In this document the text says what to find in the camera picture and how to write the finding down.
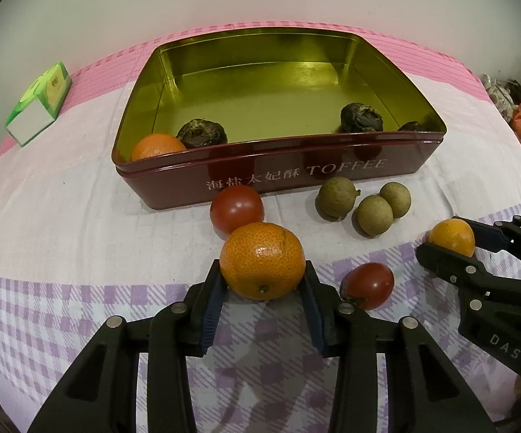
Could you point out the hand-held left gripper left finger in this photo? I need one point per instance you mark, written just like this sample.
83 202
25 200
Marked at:
213 311

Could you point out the small red tomato with calyx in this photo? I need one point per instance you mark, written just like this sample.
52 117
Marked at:
368 285

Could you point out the longan with stem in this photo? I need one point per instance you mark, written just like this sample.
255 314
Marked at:
336 198

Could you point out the red and gold tin box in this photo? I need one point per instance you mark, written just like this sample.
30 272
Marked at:
287 176

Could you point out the orange with stem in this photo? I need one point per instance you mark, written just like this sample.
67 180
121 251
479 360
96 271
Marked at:
262 261

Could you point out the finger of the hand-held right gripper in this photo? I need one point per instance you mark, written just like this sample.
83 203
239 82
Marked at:
490 237
445 264

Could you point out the deep orange mandarin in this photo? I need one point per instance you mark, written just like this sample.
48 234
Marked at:
156 146

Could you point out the large red tomato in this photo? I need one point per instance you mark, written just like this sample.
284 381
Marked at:
236 209

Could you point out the small yellow orange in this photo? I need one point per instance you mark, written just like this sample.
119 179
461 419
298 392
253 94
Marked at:
452 237

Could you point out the round longan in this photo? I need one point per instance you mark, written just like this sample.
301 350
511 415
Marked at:
374 215
396 198

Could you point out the floral teapot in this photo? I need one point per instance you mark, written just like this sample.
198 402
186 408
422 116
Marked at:
502 94

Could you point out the green tissue box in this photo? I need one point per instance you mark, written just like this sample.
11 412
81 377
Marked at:
39 99

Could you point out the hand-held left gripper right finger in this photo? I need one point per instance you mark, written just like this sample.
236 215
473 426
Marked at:
314 320

